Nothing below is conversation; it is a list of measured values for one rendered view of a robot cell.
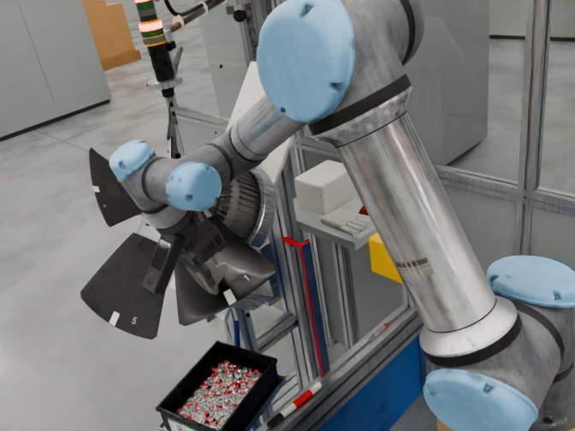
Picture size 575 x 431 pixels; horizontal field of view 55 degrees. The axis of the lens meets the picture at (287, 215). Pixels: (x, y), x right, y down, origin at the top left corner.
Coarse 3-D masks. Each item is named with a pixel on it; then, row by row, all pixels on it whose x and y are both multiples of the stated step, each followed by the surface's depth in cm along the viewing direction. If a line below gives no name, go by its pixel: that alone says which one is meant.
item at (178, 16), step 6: (168, 0) 115; (210, 0) 139; (168, 6) 116; (198, 6) 131; (204, 6) 134; (174, 12) 118; (186, 12) 124; (192, 12) 127; (174, 18) 120; (180, 18) 120; (180, 30) 121
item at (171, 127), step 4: (180, 48) 135; (180, 52) 134; (176, 56) 136; (180, 56) 133; (176, 60) 135; (176, 64) 134; (172, 116) 138; (172, 120) 138; (172, 124) 138; (168, 128) 135; (172, 128) 137; (168, 132) 135; (172, 132) 137; (168, 136) 135; (172, 136) 137; (176, 144) 143
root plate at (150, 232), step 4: (144, 216) 133; (144, 220) 133; (140, 224) 133; (144, 224) 133; (140, 228) 133; (144, 228) 133; (148, 228) 133; (152, 228) 133; (140, 232) 133; (144, 232) 133; (148, 232) 133; (152, 232) 134; (156, 232) 134; (144, 236) 133; (148, 236) 134; (152, 236) 134; (156, 236) 134; (160, 236) 134; (156, 240) 134
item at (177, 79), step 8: (168, 32) 112; (168, 40) 112; (168, 48) 112; (168, 56) 113; (176, 72) 115; (152, 80) 113; (168, 80) 111; (176, 80) 111; (152, 88) 111; (160, 88) 111
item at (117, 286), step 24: (144, 240) 133; (120, 264) 134; (144, 264) 133; (96, 288) 136; (120, 288) 134; (144, 288) 134; (96, 312) 136; (120, 312) 134; (144, 312) 134; (144, 336) 133
